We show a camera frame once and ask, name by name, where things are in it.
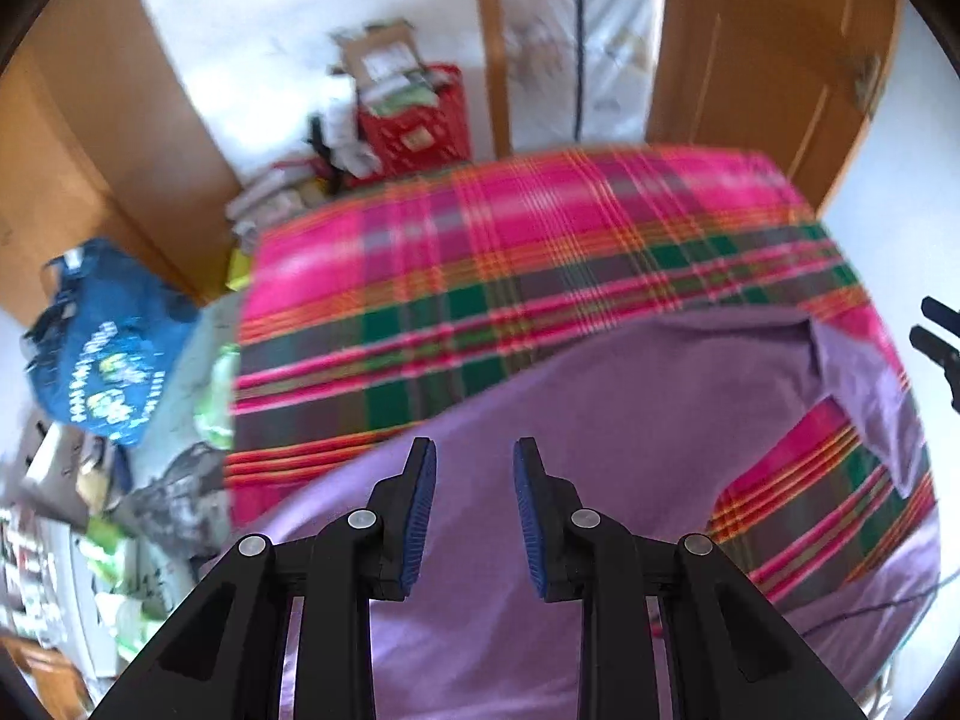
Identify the purple garment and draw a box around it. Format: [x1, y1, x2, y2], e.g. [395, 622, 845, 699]
[229, 305, 940, 718]

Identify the green white tissue pack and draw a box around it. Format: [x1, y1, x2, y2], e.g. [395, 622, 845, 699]
[194, 343, 241, 452]

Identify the metal door lock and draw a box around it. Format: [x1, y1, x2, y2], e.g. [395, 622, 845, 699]
[853, 54, 884, 119]

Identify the pink plaid table cloth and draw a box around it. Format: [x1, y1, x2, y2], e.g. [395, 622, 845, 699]
[224, 146, 939, 614]

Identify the wooden door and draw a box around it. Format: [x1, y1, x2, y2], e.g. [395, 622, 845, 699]
[646, 0, 903, 211]

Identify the blue printed bag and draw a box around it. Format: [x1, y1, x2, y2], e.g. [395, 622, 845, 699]
[23, 238, 199, 447]

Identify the red plastic crate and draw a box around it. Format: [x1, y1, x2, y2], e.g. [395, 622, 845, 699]
[358, 64, 472, 179]

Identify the plastic sheet door curtain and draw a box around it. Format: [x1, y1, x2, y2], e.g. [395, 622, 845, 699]
[501, 0, 665, 151]

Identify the cardboard box with label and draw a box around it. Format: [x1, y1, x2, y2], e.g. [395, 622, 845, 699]
[331, 20, 425, 91]

